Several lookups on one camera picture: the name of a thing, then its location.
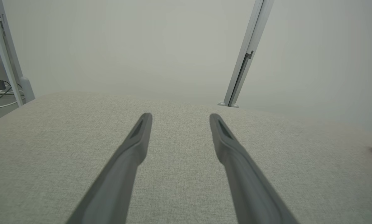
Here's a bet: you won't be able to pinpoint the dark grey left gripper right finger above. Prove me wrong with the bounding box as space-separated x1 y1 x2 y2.
209 113 300 224

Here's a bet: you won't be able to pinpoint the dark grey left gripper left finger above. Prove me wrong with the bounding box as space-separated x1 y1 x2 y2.
65 113 153 224

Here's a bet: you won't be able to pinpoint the white floor cable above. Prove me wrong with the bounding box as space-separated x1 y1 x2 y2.
0 90 24 109

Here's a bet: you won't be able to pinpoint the grey partition post with gap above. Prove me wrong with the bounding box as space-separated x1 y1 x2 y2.
218 0 275 108

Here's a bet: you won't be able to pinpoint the grey partition end post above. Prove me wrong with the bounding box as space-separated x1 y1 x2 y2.
0 0 35 108

